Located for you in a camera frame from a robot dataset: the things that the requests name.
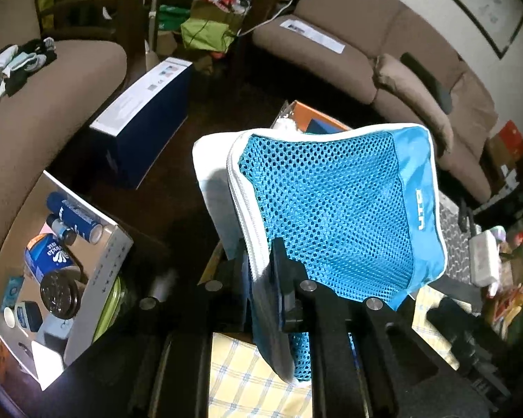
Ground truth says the white cardboard box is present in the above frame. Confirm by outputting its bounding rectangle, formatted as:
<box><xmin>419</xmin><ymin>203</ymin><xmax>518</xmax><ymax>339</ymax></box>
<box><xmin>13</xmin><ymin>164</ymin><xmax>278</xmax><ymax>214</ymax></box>
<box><xmin>0</xmin><ymin>170</ymin><xmax>135</xmax><ymax>393</ymax></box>

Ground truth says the blue white jar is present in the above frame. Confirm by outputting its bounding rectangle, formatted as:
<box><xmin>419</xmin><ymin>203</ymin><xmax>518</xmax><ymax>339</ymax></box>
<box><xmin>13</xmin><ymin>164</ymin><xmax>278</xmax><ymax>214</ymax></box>
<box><xmin>15</xmin><ymin>300</ymin><xmax>44</xmax><ymax>332</ymax></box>

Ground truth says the green container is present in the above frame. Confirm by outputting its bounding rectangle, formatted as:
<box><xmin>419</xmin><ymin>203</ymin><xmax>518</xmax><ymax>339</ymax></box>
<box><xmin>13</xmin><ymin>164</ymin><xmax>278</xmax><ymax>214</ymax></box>
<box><xmin>91</xmin><ymin>276</ymin><xmax>127</xmax><ymax>345</ymax></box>

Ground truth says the orange cardboard box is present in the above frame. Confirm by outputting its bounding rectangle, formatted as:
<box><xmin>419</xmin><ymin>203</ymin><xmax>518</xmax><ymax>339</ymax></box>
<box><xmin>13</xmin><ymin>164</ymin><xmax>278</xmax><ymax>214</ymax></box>
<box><xmin>283</xmin><ymin>100</ymin><xmax>354</xmax><ymax>133</ymax></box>

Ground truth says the black remote control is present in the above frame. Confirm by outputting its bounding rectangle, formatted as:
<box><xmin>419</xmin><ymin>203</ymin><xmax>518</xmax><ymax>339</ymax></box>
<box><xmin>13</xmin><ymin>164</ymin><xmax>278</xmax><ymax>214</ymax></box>
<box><xmin>457</xmin><ymin>198</ymin><xmax>478</xmax><ymax>233</ymax></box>

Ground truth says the blue round tin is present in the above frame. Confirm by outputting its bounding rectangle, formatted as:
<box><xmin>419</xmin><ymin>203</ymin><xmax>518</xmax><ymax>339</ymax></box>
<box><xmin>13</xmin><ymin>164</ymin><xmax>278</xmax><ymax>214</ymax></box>
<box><xmin>24</xmin><ymin>233</ymin><xmax>77</xmax><ymax>288</ymax></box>

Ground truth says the blue mesh pouch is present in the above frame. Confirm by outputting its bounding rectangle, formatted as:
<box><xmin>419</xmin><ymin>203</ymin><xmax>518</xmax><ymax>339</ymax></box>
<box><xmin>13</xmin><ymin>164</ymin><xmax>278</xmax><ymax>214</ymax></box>
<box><xmin>227</xmin><ymin>123</ymin><xmax>447</xmax><ymax>381</ymax></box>

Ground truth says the brown cushion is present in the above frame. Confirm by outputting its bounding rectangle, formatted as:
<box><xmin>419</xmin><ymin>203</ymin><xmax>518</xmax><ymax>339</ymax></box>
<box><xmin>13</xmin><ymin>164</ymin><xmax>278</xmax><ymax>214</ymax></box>
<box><xmin>372</xmin><ymin>52</ymin><xmax>454</xmax><ymax>149</ymax></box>

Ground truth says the black jar lid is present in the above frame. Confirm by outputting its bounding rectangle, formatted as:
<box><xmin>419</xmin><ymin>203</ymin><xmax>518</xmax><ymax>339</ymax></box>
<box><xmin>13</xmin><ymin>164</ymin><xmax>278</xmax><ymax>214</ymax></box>
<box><xmin>39</xmin><ymin>270</ymin><xmax>88</xmax><ymax>318</ymax></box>

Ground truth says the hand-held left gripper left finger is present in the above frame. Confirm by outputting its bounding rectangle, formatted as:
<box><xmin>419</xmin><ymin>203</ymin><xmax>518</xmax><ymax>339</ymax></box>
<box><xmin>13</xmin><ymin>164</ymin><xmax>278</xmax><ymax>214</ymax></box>
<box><xmin>128</xmin><ymin>244</ymin><xmax>256</xmax><ymax>418</ymax></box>

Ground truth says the green bag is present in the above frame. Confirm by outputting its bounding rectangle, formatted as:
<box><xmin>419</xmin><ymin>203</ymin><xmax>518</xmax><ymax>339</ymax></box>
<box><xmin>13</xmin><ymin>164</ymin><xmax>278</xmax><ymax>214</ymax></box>
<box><xmin>181</xmin><ymin>17</ymin><xmax>236</xmax><ymax>53</ymax></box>

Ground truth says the white cable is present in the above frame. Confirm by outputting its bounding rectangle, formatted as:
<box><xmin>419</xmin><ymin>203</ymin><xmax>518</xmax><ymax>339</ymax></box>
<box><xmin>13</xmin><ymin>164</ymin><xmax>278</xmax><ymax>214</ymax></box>
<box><xmin>240</xmin><ymin>0</ymin><xmax>295</xmax><ymax>38</ymax></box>

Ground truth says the blue box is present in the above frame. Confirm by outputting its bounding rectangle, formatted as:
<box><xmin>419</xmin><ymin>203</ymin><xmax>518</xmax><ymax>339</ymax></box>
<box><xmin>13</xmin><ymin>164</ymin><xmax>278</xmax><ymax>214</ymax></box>
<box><xmin>307</xmin><ymin>118</ymin><xmax>345</xmax><ymax>135</ymax></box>

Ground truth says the pile of socks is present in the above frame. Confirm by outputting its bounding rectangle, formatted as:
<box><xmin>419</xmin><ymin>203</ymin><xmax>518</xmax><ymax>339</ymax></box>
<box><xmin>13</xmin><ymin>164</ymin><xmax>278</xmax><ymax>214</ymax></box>
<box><xmin>0</xmin><ymin>37</ymin><xmax>58</xmax><ymax>116</ymax></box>

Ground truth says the pile of colourful boxes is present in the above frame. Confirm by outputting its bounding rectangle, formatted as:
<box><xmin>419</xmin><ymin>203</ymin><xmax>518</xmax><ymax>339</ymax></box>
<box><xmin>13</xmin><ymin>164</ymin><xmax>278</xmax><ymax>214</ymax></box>
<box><xmin>479</xmin><ymin>119</ymin><xmax>523</xmax><ymax>203</ymax></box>

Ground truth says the yellow checked cloth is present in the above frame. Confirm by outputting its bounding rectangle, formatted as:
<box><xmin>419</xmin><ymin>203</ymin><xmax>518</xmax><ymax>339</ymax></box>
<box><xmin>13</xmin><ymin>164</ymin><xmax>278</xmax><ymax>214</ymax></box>
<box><xmin>209</xmin><ymin>287</ymin><xmax>463</xmax><ymax>418</ymax></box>

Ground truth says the brown armchair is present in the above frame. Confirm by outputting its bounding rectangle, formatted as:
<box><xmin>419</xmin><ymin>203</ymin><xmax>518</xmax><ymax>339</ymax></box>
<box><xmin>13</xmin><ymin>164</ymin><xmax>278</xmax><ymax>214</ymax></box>
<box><xmin>0</xmin><ymin>0</ymin><xmax>128</xmax><ymax>279</ymax></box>

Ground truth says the blue white mask packet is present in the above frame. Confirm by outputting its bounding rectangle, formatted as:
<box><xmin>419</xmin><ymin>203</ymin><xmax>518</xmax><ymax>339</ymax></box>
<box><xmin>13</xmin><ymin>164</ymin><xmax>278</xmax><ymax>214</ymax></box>
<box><xmin>192</xmin><ymin>133</ymin><xmax>256</xmax><ymax>255</ymax></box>

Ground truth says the white lamp pole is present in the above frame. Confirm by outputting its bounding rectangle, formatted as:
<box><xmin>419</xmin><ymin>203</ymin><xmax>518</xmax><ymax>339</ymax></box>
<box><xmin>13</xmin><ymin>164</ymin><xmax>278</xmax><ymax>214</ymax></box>
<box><xmin>146</xmin><ymin>0</ymin><xmax>164</xmax><ymax>70</ymax></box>

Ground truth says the dark wooden chair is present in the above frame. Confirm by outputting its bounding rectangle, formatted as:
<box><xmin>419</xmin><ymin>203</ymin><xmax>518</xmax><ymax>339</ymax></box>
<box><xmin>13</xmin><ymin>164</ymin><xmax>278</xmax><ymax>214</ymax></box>
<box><xmin>39</xmin><ymin>0</ymin><xmax>144</xmax><ymax>62</ymax></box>

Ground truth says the blue spray can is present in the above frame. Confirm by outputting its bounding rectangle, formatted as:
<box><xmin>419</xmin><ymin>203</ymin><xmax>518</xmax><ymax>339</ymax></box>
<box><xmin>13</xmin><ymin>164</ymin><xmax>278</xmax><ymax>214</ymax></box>
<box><xmin>46</xmin><ymin>192</ymin><xmax>102</xmax><ymax>245</ymax></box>

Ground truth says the white tissue box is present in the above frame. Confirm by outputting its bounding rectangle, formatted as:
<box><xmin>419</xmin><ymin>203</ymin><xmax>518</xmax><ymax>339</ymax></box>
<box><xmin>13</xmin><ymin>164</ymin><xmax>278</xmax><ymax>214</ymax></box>
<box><xmin>468</xmin><ymin>231</ymin><xmax>502</xmax><ymax>288</ymax></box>

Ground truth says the small dark can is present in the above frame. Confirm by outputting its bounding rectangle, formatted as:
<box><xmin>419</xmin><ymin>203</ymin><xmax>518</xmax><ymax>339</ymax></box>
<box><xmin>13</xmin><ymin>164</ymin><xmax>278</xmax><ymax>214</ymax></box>
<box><xmin>46</xmin><ymin>213</ymin><xmax>77</xmax><ymax>247</ymax></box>

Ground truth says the brown sofa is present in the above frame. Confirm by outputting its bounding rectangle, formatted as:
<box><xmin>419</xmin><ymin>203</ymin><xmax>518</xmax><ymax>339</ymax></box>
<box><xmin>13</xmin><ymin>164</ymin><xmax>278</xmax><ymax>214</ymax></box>
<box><xmin>250</xmin><ymin>0</ymin><xmax>500</xmax><ymax>203</ymax></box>

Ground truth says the long navy white box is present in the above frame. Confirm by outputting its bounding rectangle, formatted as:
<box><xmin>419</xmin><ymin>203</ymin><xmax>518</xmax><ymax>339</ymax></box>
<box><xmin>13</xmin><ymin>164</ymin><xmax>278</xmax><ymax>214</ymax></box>
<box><xmin>89</xmin><ymin>56</ymin><xmax>193</xmax><ymax>190</ymax></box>

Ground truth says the white plastic bag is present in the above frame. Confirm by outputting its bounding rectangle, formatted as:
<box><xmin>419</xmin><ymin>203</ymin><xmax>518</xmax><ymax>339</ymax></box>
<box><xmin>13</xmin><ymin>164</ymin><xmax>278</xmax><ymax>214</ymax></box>
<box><xmin>272</xmin><ymin>111</ymin><xmax>306</xmax><ymax>133</ymax></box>

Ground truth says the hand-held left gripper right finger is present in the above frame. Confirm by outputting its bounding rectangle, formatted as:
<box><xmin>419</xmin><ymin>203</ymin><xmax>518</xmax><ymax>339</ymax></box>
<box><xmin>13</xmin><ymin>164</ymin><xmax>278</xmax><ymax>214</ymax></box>
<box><xmin>270</xmin><ymin>237</ymin><xmax>441</xmax><ymax>418</ymax></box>

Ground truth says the white paper sheet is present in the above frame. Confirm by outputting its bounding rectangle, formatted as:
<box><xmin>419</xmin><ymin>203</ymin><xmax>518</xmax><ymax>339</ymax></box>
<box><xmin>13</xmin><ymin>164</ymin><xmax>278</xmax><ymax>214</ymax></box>
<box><xmin>280</xmin><ymin>15</ymin><xmax>346</xmax><ymax>53</ymax></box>

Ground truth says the teal small packet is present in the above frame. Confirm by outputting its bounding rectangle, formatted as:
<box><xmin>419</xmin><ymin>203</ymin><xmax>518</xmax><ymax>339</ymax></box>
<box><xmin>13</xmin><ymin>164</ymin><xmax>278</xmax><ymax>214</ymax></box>
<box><xmin>2</xmin><ymin>275</ymin><xmax>24</xmax><ymax>303</ymax></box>

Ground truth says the grey stone-pattern blanket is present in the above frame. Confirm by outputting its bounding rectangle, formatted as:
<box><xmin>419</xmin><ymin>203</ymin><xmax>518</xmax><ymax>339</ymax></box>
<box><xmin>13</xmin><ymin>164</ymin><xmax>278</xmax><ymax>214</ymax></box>
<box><xmin>436</xmin><ymin>196</ymin><xmax>480</xmax><ymax>271</ymax></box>

